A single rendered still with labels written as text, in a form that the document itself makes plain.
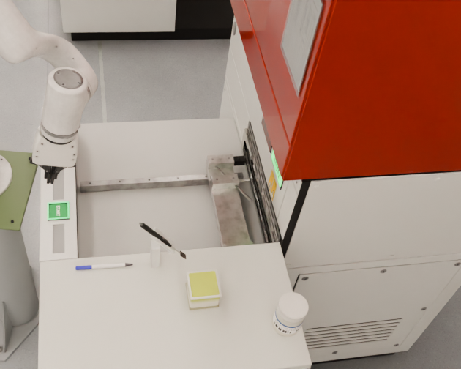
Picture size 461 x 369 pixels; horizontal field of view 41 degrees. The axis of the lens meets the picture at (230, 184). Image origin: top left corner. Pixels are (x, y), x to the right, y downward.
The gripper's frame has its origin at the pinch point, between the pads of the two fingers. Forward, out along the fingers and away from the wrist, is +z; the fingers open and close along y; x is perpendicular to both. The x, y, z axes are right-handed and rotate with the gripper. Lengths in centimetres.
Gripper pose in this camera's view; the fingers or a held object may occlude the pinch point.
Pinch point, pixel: (50, 174)
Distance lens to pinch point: 158.2
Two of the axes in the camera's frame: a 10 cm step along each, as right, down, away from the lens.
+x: 1.7, 7.8, -6.0
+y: -9.3, -0.7, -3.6
